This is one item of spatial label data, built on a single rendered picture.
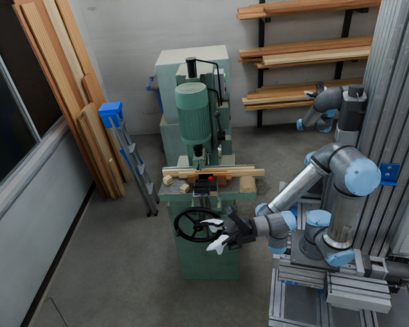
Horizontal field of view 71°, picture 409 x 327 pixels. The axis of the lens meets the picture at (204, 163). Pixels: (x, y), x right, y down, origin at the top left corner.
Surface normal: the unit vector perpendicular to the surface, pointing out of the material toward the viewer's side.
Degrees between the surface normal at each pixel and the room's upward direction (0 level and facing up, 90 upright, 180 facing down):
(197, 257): 90
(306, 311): 0
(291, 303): 0
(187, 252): 90
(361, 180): 82
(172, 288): 0
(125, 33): 90
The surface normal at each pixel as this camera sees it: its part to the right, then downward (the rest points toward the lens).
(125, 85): 0.00, 0.58
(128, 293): -0.09, -0.81
